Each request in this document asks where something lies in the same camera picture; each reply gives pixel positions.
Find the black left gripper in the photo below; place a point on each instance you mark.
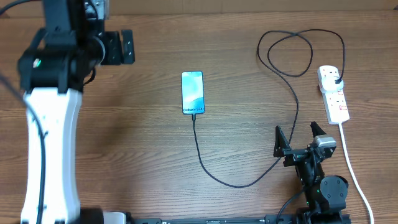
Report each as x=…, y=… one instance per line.
x=117, y=58

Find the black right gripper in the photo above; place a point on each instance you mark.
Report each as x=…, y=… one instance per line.
x=293, y=155

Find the blue screen smartphone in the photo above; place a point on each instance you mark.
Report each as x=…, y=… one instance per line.
x=193, y=99

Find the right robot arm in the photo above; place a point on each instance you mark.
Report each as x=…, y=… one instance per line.
x=325, y=194

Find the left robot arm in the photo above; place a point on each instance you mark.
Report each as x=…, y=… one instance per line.
x=61, y=59

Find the white USB charger adapter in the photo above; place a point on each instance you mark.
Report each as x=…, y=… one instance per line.
x=330, y=85

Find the white power strip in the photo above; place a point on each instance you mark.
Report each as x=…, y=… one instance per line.
x=335, y=103

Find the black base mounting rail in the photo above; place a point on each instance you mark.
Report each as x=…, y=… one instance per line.
x=214, y=221

